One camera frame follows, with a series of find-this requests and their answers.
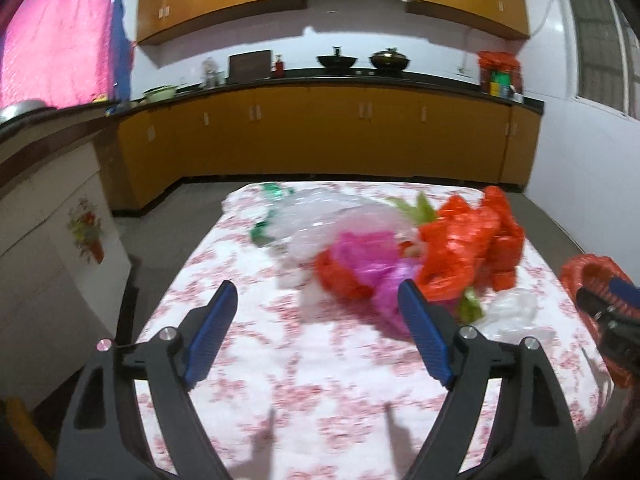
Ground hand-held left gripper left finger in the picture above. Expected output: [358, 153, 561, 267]
[56, 280, 238, 480]

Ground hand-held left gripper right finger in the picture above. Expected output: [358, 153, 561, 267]
[397, 279, 583, 480]

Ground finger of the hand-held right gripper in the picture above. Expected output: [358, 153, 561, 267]
[576, 287, 640, 358]
[609, 280, 640, 307]

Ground pink plastic bag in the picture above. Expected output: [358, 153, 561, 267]
[332, 230, 421, 336]

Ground red plastic bag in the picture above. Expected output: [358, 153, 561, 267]
[314, 250, 376, 301]
[417, 186, 526, 303]

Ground light green plastic bag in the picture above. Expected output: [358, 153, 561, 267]
[387, 194, 437, 226]
[457, 290, 484, 324]

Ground clear plastic bag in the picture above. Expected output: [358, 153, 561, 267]
[272, 192, 416, 266]
[485, 289, 557, 343]

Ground floral tablecloth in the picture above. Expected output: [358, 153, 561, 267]
[135, 180, 616, 480]

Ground clear bag with green print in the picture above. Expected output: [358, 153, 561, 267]
[250, 182, 301, 251]

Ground white cabinet with flower sticker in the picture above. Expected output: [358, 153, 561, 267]
[0, 135, 133, 411]

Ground yellow object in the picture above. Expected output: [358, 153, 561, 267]
[5, 397, 56, 476]

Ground wooden base cabinets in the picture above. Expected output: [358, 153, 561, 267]
[107, 85, 543, 211]

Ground black countertop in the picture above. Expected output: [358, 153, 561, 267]
[107, 67, 546, 117]

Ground window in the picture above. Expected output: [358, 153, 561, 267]
[550, 0, 640, 121]

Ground red bag of groceries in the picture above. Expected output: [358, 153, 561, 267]
[476, 51, 523, 98]

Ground glass jar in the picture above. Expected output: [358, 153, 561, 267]
[201, 57, 223, 87]

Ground brown cutting board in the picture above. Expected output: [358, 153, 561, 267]
[228, 51, 273, 83]

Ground black wok with lid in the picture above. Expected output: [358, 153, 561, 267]
[316, 46, 360, 71]
[369, 48, 412, 71]

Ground metal basin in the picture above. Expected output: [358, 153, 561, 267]
[0, 100, 46, 126]

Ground pink hanging cloth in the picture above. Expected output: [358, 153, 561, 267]
[0, 0, 136, 110]

